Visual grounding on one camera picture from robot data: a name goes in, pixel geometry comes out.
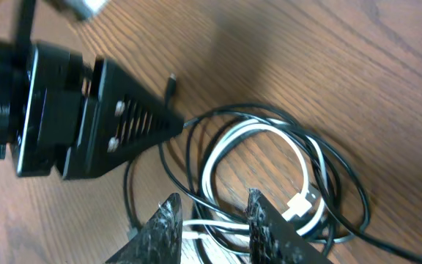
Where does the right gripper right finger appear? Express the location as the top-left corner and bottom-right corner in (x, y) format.
(246, 188), (331, 264)

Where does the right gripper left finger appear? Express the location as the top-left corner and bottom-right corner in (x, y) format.
(105, 193), (182, 264)

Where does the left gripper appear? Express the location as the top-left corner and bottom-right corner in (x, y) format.
(11, 43), (184, 180)

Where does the white usb cable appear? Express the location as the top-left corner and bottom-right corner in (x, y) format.
(179, 119), (329, 264)

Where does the black usb cable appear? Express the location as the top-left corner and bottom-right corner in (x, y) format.
(122, 73), (422, 264)

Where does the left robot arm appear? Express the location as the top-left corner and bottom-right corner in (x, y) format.
(0, 43), (184, 180)

